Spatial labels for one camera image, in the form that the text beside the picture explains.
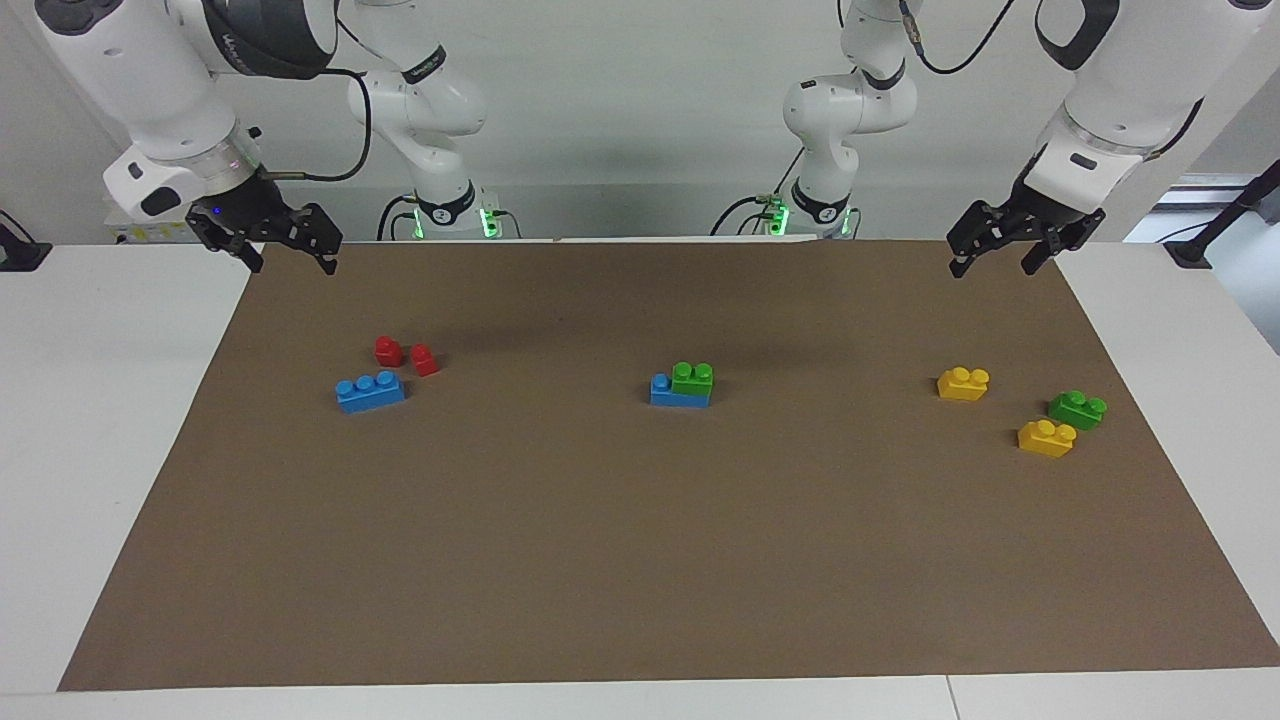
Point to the blue three-stud block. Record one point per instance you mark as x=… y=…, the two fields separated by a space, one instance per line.
x=668 y=396
x=370 y=393

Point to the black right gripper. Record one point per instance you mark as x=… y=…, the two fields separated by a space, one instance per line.
x=240 y=212

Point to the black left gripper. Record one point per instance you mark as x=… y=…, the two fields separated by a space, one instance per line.
x=1050 y=215

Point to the black stand with foot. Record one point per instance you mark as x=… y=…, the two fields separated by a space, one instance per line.
x=1225 y=215

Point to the green two-stud block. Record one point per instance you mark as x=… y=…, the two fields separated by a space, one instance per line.
x=1077 y=410
x=693 y=379

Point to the black table clamp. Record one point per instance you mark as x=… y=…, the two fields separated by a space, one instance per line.
x=20 y=252

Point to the yellow two-stud block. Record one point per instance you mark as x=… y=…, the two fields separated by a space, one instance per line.
x=963 y=384
x=1046 y=439

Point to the brown paper mat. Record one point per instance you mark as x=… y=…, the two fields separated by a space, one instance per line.
x=640 y=540

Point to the red one-stud block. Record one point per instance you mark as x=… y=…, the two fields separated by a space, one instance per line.
x=388 y=351
x=425 y=360

